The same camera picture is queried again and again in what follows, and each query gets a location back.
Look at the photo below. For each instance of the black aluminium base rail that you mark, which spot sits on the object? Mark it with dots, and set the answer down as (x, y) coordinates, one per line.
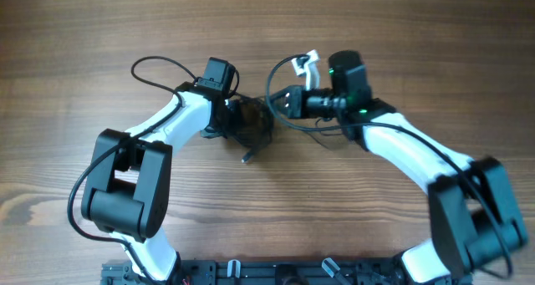
(365, 271)

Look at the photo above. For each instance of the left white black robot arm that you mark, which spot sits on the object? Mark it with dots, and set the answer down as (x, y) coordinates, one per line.
(127, 184)

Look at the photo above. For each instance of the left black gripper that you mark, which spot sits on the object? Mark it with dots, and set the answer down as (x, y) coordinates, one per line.
(249, 124)

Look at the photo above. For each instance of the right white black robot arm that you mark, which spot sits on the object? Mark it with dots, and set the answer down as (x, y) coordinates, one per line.
(474, 216)

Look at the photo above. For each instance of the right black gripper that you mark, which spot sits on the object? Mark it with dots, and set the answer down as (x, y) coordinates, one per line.
(293, 102)

